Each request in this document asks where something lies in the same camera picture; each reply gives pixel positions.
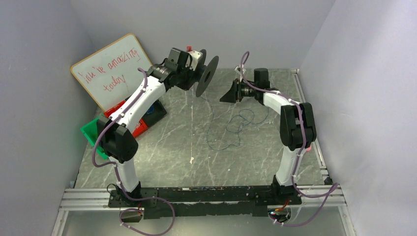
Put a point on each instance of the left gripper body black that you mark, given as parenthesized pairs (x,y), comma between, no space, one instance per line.
(194,75)

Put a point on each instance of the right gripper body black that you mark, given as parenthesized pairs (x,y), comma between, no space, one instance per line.
(236,90)

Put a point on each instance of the black spool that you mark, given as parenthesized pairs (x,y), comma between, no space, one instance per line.
(207,73)

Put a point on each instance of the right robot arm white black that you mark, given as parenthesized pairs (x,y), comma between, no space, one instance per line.
(297,127)

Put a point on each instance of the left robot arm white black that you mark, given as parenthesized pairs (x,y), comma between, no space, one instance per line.
(180,69)

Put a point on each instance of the black bin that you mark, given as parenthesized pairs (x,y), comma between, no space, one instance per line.
(154,114)

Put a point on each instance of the red bin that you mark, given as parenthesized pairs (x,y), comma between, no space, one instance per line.
(140,126)

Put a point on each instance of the whiteboard with red writing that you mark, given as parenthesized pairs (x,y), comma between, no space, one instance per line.
(111,74)

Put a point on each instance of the green bin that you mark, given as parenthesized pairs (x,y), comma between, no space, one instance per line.
(90,132)

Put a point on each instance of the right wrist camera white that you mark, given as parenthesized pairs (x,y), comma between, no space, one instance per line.
(240,70)

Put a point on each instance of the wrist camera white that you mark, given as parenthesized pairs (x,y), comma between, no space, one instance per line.
(193,58)
(240,70)

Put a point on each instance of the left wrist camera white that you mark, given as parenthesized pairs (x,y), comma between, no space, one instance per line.
(193,58)

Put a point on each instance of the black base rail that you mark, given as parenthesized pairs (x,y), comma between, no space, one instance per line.
(157,202)

